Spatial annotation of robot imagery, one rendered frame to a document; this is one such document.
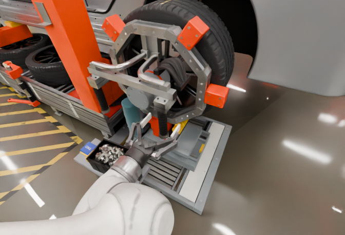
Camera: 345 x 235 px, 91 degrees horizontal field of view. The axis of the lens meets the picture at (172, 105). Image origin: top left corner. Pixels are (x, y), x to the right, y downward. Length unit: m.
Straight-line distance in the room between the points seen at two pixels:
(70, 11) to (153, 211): 0.91
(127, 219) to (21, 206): 1.46
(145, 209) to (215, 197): 1.11
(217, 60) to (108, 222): 0.66
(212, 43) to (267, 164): 1.22
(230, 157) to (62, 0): 1.54
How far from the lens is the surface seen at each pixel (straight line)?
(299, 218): 1.62
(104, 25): 0.93
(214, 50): 0.77
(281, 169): 1.74
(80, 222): 0.38
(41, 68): 2.20
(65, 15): 1.02
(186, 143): 1.37
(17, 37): 3.05
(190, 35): 0.68
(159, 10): 0.82
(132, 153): 0.58
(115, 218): 0.38
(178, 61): 0.67
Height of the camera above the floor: 1.34
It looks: 42 degrees down
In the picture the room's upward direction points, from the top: 1 degrees counter-clockwise
